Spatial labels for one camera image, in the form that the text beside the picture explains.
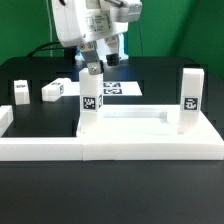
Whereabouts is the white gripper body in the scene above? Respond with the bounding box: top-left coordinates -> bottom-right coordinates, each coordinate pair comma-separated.
51,0 -> 128,47

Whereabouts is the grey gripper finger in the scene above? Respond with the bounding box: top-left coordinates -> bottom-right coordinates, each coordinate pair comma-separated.
105,35 -> 120,66
79,41 -> 103,75

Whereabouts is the white desk top tray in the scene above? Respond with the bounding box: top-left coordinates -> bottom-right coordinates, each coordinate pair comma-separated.
76,105 -> 224,146

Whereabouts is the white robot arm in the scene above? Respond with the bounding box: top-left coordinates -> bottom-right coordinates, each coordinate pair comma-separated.
51,0 -> 143,75

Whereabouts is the marker tag sheet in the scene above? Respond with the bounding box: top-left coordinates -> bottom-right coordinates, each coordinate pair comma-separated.
63,81 -> 142,96

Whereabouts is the white thin cable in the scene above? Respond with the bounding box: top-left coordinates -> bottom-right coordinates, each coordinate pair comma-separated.
45,0 -> 54,58

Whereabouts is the black cable bundle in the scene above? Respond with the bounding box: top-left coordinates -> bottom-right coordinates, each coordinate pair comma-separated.
27,41 -> 78,58

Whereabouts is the white U-shaped fence frame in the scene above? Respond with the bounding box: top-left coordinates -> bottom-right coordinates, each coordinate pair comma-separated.
0,106 -> 224,161

